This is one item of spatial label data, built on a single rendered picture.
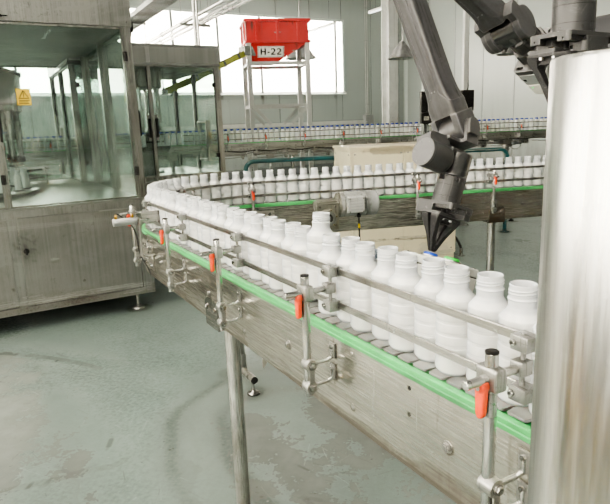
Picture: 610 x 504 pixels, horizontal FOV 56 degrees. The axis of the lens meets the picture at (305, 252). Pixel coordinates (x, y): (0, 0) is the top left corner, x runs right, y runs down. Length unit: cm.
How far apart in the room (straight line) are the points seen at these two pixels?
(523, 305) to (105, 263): 399
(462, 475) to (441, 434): 6
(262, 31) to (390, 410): 737
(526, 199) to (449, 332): 267
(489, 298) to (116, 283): 397
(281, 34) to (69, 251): 474
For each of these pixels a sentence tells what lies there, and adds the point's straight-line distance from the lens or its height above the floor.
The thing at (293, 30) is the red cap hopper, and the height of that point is 265.
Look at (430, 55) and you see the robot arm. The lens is 121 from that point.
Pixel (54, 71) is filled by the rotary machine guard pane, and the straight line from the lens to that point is 448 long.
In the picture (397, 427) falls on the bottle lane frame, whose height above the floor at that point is 88.
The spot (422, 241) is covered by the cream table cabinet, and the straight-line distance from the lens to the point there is 577.
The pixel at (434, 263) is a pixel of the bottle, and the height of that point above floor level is 116.
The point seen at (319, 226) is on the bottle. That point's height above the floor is 118.
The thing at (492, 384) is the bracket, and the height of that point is 107.
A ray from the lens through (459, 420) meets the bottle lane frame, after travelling 88.
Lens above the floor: 138
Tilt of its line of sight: 12 degrees down
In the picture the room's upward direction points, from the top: 2 degrees counter-clockwise
